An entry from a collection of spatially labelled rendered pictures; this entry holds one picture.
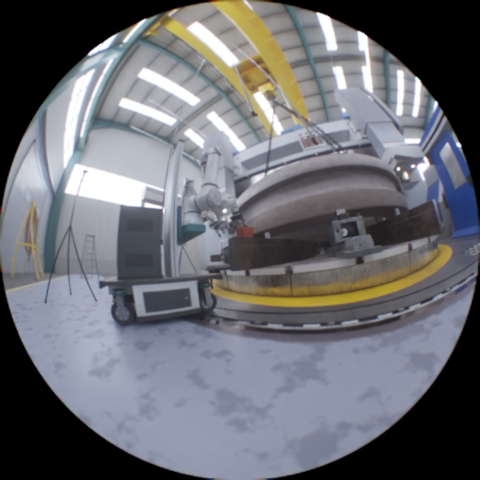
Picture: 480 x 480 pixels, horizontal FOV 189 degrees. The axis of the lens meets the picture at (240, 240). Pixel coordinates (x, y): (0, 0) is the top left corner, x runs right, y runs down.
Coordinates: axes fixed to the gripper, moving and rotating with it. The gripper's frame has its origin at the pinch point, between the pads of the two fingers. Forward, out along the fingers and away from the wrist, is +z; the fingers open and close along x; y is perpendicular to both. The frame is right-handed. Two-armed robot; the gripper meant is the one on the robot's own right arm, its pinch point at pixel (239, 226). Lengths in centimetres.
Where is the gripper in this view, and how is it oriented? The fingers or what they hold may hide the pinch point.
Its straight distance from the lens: 158.8
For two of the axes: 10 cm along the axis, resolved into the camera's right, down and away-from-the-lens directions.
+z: 2.7, 9.4, 2.3
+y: -5.9, 3.5, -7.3
